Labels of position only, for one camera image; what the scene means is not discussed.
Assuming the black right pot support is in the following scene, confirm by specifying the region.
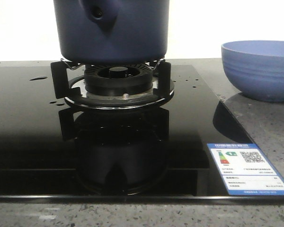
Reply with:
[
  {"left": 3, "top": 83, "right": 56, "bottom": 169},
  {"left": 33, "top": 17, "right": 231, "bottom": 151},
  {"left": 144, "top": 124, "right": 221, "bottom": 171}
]
[{"left": 51, "top": 60, "right": 174, "bottom": 110}]

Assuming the dark blue cooking pot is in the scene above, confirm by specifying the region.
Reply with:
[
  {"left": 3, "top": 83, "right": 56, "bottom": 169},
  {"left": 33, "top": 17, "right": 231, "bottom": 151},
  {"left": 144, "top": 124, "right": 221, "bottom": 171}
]
[{"left": 53, "top": 0, "right": 169, "bottom": 64}]

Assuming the light blue ribbed bowl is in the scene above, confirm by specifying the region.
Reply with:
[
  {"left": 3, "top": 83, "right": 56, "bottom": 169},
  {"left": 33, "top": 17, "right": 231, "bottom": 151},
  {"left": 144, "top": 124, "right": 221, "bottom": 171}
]
[{"left": 221, "top": 40, "right": 284, "bottom": 102}]

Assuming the black glass gas cooktop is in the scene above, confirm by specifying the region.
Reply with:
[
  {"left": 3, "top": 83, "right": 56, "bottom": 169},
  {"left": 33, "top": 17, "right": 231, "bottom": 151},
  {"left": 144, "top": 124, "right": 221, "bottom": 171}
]
[{"left": 0, "top": 65, "right": 284, "bottom": 204}]

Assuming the blue energy label sticker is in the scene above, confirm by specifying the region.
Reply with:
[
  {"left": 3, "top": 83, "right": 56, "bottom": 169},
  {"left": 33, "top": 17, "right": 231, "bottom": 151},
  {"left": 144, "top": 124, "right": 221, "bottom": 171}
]
[{"left": 207, "top": 143, "right": 284, "bottom": 196}]

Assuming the black right gas burner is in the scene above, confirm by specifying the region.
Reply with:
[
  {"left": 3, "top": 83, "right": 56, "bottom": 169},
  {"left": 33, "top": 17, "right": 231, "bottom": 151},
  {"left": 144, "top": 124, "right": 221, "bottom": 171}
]
[{"left": 84, "top": 64, "right": 153, "bottom": 96}]

